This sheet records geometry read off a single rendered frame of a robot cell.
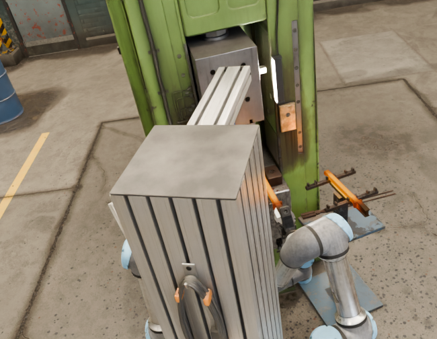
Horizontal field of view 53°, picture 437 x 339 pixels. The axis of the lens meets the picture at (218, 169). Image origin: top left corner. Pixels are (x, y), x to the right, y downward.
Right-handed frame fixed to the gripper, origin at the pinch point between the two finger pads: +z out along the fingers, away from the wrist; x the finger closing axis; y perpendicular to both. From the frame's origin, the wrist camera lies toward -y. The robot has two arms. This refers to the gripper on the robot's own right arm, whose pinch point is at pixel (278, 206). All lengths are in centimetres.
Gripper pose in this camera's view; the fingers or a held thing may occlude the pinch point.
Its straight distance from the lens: 208.2
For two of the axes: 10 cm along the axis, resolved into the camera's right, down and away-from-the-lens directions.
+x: 9.7, -2.5, 0.8
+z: -2.0, -5.2, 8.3
